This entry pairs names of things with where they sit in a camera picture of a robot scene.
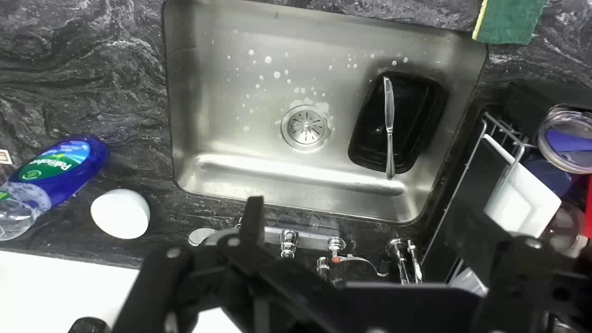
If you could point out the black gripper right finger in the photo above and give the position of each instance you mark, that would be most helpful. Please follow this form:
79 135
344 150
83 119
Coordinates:
543 289

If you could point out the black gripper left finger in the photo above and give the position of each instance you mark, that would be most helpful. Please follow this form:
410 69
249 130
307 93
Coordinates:
159 283

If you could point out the black lunchbox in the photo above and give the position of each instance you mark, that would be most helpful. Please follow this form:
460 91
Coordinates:
419 117

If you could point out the small white bowl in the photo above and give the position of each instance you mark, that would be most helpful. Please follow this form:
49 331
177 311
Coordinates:
122 213

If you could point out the red cup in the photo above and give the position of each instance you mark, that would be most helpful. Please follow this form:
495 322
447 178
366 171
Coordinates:
588 206

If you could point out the black dish rack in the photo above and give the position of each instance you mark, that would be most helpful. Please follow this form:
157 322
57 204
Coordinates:
469 209

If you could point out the blue cup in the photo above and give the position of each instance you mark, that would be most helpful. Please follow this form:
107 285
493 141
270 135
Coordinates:
553 176

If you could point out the small chrome faucet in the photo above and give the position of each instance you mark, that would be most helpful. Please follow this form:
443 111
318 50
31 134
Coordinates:
288 241

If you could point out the blue dish soap bottle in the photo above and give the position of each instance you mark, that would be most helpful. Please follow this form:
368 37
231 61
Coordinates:
53 176

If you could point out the clear round lid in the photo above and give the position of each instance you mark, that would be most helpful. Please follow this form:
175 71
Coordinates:
567 139

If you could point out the tall chrome faucet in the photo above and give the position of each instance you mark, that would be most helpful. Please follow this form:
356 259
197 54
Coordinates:
355 261

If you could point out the metal sink drain strainer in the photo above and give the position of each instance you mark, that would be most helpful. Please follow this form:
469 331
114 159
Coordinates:
307 128

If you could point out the stainless steel sink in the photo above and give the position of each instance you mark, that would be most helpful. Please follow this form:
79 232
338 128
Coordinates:
247 80

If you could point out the green yellow sponge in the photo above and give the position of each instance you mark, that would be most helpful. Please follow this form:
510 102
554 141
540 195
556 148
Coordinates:
510 19

